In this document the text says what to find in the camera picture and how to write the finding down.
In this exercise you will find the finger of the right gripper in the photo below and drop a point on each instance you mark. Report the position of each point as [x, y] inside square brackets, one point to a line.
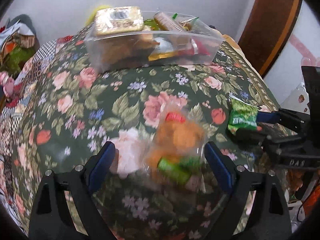
[265, 142]
[293, 120]

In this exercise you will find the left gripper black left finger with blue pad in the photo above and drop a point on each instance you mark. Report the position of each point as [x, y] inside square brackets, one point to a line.
[63, 207]

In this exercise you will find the green pea snack packet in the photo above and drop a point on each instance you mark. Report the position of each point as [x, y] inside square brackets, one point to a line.
[242, 115]

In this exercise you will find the orange fried snack bag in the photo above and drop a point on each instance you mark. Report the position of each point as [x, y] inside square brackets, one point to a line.
[176, 156]

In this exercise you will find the red white snack packet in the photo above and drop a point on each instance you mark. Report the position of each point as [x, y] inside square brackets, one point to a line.
[194, 47]

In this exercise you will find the clear plastic storage box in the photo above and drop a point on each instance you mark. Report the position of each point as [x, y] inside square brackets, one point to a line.
[208, 36]

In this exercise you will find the brown wafer biscuit pack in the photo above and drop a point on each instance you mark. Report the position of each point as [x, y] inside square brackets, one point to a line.
[166, 23]

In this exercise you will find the green jelly cup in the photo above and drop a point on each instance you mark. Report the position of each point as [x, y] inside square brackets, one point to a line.
[152, 24]

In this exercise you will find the pale bread block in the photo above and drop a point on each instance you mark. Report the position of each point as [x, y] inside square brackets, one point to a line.
[118, 20]

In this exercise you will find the white blue snack bag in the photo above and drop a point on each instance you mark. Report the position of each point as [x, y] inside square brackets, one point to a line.
[163, 46]

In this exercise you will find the orange label cracker pack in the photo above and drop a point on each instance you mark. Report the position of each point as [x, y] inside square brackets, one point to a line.
[186, 24]

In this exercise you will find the brown cake square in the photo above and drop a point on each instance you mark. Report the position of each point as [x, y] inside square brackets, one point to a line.
[116, 49]

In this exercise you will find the white sliding wardrobe door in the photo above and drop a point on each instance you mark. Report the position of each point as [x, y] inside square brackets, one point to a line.
[303, 44]

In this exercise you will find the green floral bedspread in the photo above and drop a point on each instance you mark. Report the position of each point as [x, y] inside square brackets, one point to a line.
[70, 112]

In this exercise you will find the brown wooden door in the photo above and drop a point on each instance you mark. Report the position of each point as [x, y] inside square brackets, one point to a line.
[267, 30]

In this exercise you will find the patchwork checkered quilt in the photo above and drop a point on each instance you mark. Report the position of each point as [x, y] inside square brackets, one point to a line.
[11, 115]

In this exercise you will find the pink doll toy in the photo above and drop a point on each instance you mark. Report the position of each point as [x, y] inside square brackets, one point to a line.
[7, 82]

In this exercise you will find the pile of clothes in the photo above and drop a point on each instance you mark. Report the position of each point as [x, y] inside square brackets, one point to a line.
[18, 44]

